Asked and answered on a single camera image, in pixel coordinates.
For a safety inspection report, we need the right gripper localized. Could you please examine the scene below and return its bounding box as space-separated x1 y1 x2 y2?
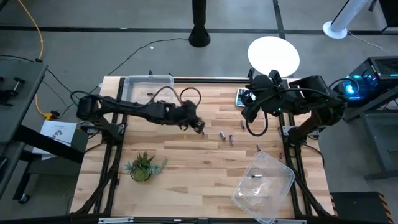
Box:
241 73 285 123

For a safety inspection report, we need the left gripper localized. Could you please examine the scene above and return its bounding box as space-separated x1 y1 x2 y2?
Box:
173 99 206 134

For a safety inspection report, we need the grey calculator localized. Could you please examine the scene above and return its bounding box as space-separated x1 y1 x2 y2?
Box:
234 87 251 108

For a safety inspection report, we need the white round table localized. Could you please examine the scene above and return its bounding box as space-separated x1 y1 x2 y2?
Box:
247 35 301 78

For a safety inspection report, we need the clear plastic bin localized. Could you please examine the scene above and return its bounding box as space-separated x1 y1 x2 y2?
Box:
121 74 175 105
231 151 296 224

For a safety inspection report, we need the green succulent plant in pot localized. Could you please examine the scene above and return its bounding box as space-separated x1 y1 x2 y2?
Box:
124 151 169 183

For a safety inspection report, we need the black stand pole with base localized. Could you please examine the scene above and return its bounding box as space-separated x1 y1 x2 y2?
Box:
188 0 211 49

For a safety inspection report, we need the grey desk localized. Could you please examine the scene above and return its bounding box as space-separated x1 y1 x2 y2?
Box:
343 86 398 182
0 60 85 205

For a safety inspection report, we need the white paper sheet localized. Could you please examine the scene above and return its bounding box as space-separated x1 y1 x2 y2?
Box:
32 120 78 161

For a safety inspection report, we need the black computer tower with lights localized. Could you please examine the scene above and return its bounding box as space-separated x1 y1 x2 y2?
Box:
333 55 398 104

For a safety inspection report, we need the white tower fan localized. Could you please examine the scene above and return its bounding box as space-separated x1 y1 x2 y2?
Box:
322 0 369 40

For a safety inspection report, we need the black box with striped edge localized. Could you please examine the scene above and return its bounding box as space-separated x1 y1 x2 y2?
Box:
329 191 395 224

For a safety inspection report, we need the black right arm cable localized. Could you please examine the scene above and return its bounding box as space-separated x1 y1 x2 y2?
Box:
244 110 269 138

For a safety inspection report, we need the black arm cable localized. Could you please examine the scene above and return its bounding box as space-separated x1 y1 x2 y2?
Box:
148 86 203 108
244 110 269 138

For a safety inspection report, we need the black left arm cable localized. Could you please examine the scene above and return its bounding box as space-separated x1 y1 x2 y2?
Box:
148 86 203 108

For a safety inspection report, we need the black aluminium frame rail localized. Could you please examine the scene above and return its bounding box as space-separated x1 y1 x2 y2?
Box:
124 77 299 85
0 213 398 224
93 77 127 217
287 113 315 217
277 113 301 217
73 105 119 217

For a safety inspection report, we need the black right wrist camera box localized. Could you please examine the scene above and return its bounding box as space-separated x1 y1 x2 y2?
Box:
268 69 284 85

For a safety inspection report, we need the black floor cable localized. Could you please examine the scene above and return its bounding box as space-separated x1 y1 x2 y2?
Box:
89 37 190 95

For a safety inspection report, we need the yellow cable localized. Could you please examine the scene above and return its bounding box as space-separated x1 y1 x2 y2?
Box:
16 0 54 121

